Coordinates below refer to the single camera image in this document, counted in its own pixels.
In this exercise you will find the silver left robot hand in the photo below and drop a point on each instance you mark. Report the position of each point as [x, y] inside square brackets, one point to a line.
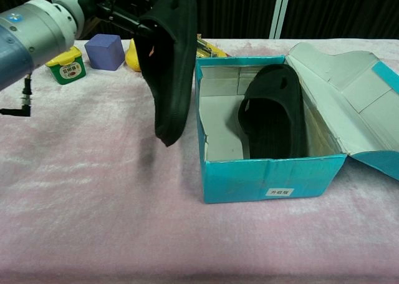
[81, 0]

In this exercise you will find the razor in yellow blister pack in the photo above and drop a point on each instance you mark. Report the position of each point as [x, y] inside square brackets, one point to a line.
[209, 51]

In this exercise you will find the green tub with yellow lid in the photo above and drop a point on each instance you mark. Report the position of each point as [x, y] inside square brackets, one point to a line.
[70, 73]

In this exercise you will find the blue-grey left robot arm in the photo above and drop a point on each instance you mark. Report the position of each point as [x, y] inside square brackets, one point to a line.
[31, 40]

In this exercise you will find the white partition frame post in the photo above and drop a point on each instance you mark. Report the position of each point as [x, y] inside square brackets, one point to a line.
[280, 12]

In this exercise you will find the teal cardboard shoe box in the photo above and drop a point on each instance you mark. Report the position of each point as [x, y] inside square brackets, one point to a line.
[265, 178]

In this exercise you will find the yellow pear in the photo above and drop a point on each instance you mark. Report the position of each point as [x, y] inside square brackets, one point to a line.
[132, 59]

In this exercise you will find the black slipper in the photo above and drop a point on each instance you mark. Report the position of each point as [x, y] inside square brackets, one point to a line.
[177, 78]
[271, 125]

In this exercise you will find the pink plush table cloth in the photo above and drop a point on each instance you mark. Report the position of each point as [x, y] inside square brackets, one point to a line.
[93, 218]

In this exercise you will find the purple foam cube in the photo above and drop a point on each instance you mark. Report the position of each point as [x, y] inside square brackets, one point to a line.
[104, 53]

